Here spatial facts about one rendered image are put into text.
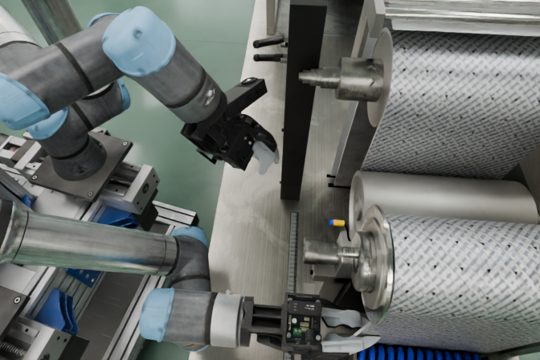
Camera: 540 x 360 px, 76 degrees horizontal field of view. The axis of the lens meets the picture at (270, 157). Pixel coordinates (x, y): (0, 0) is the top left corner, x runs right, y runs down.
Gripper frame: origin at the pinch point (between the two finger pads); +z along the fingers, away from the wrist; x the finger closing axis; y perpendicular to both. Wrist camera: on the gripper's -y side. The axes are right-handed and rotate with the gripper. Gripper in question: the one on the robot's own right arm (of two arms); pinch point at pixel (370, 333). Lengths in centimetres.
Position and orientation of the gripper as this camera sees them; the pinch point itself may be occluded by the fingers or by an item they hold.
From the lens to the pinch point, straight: 63.3
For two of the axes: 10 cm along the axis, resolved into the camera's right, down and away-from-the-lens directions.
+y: 0.0, -5.8, -8.2
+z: 10.0, 0.6, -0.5
